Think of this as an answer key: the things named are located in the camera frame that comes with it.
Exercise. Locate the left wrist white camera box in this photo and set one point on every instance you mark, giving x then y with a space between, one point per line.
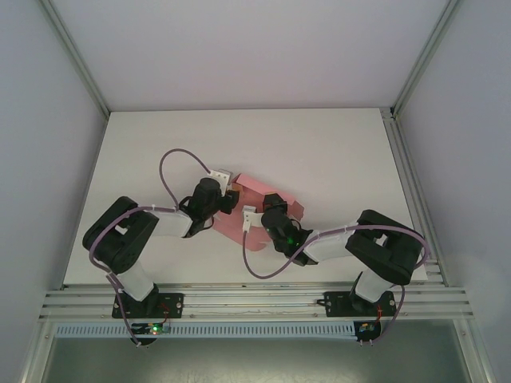
221 176

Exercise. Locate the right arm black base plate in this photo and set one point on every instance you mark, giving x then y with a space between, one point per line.
337 305

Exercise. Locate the pink paper box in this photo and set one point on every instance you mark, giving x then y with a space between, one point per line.
251 184

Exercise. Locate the aluminium mounting rail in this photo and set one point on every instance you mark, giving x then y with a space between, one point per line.
247 299

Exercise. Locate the aluminium frame post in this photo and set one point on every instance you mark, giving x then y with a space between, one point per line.
422 60
78 60

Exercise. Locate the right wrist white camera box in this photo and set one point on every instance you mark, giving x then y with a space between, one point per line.
249 218

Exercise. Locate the aluminium frame leg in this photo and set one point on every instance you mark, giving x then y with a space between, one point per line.
36 351
473 351

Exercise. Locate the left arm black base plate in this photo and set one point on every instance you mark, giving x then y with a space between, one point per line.
171 303

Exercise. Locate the aluminium table side rail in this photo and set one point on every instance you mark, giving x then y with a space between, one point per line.
413 191

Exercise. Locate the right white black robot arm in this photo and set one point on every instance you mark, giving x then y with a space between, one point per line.
383 247

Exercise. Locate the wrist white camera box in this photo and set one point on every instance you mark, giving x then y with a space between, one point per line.
221 176
249 218

